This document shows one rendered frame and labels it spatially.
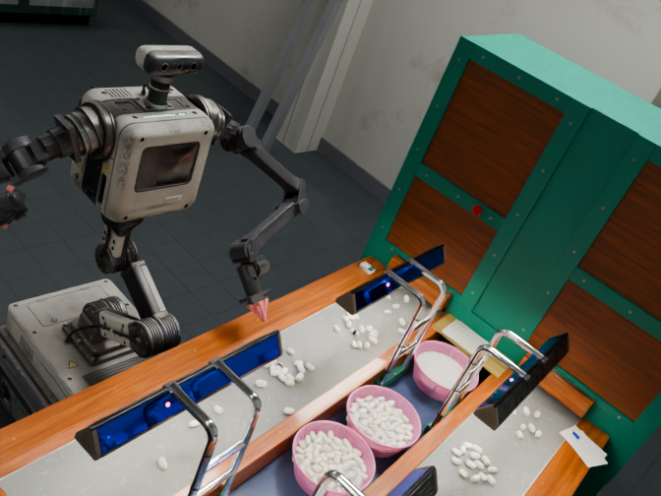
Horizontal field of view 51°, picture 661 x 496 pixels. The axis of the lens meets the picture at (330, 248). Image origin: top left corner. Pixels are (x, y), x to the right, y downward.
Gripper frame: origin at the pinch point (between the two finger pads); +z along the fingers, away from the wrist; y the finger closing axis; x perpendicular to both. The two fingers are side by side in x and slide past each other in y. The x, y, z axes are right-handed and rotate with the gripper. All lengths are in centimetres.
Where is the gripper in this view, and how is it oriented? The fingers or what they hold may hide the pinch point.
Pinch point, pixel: (264, 319)
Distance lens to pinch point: 240.0
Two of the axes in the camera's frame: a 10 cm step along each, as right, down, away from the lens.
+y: 6.1, -2.4, 7.5
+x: -7.2, 2.4, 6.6
